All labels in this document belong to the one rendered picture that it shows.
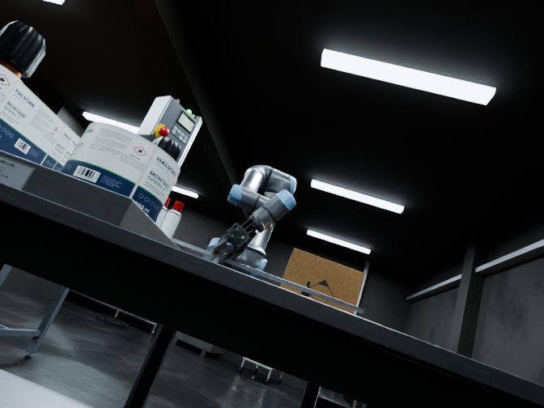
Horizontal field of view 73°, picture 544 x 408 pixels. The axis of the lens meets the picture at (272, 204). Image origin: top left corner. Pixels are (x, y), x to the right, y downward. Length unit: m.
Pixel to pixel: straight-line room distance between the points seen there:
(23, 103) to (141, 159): 0.32
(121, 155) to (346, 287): 1.04
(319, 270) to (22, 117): 1.08
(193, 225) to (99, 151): 7.95
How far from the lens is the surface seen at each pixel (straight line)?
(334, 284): 1.49
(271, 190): 1.71
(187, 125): 1.58
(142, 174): 0.72
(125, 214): 0.53
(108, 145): 0.74
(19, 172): 0.60
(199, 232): 8.56
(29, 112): 0.97
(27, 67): 0.95
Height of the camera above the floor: 0.78
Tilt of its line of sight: 18 degrees up
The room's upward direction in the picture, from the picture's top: 21 degrees clockwise
